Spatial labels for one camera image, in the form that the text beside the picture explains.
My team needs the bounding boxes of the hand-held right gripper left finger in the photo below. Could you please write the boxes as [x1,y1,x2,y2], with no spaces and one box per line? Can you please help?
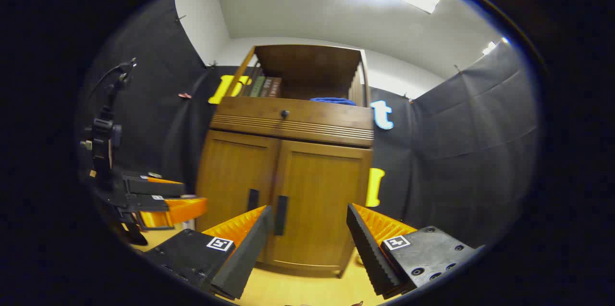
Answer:
[143,205,275,301]

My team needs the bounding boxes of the wooden cabinet drawer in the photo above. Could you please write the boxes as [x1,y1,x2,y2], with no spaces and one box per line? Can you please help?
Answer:
[210,97,375,147]

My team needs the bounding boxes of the wooden double-door shoe cabinet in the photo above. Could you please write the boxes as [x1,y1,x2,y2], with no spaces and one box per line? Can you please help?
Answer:
[195,44,375,279]

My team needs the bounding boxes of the blue cloth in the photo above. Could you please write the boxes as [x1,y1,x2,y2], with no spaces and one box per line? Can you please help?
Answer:
[310,98,357,107]

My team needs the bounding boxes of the wooden cabinet door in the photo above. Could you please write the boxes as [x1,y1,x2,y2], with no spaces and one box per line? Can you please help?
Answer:
[262,139,374,273]
[196,129,281,233]

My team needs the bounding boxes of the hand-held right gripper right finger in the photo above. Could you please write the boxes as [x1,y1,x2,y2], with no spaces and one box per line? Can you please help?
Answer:
[346,203,485,298]

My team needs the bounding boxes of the black backdrop cloth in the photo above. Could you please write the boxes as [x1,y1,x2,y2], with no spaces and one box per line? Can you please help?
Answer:
[79,0,539,249]

